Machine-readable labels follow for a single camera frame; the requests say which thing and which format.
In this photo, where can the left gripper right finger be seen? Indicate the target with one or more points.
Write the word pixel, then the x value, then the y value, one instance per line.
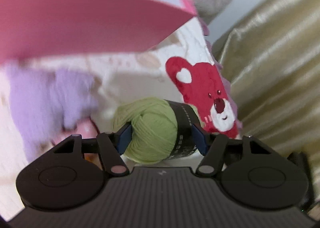
pixel 250 172

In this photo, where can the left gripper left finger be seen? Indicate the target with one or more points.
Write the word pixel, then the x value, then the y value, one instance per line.
pixel 74 172

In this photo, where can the green yarn ball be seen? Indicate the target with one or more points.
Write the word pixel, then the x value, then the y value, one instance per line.
pixel 154 131

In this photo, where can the pink heart pouch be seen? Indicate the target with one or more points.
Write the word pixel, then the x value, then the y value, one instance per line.
pixel 86 128

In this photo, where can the purple plush toy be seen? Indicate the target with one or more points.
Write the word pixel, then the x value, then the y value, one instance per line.
pixel 43 103

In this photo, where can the bear pattern fleece blanket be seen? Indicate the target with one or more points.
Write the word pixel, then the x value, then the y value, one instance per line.
pixel 181 69

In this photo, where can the beige satin bed skirt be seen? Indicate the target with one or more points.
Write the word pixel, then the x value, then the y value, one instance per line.
pixel 271 58

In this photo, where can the pink cardboard box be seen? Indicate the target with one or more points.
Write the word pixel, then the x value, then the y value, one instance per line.
pixel 37 28

